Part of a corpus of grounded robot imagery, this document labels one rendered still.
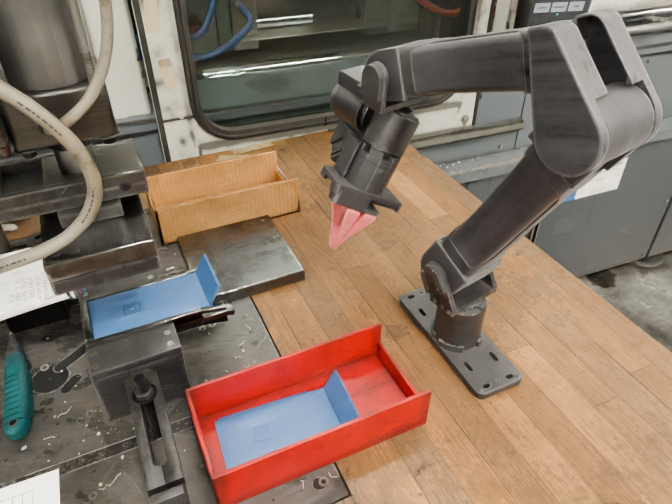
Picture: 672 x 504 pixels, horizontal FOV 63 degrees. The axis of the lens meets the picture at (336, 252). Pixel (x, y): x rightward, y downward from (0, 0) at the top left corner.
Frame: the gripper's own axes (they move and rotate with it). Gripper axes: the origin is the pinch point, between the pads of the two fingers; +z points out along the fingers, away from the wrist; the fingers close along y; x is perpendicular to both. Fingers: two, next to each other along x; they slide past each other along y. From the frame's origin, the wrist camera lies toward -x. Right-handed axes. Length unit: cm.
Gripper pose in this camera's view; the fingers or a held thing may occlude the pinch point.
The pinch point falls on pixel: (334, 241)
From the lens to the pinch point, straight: 76.1
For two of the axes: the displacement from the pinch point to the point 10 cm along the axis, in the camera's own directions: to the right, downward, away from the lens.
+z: -4.2, 8.3, 3.7
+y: -8.5, -2.2, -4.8
